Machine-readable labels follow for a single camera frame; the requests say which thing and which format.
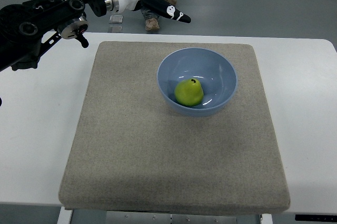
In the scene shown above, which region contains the green pear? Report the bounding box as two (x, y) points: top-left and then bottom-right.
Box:
(174, 78), (204, 106)

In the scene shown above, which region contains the blue bowl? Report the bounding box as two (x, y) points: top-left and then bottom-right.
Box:
(157, 47), (238, 117)

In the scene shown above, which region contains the person in dark jeans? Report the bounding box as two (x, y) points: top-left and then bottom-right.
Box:
(141, 0), (177, 32)

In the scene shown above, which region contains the upper metal floor plate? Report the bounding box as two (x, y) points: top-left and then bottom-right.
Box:
(109, 15), (123, 24)

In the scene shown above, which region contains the metal floor plate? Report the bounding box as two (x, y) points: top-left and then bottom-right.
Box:
(109, 15), (123, 24)
(108, 25), (123, 33)

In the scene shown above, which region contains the lower metal floor plate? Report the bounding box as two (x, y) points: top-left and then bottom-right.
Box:
(108, 25), (123, 33)

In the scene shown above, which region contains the beige fabric mat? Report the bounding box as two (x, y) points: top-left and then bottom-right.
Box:
(58, 41), (291, 216)

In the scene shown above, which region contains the metal table frame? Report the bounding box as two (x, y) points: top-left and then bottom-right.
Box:
(57, 207), (273, 223)

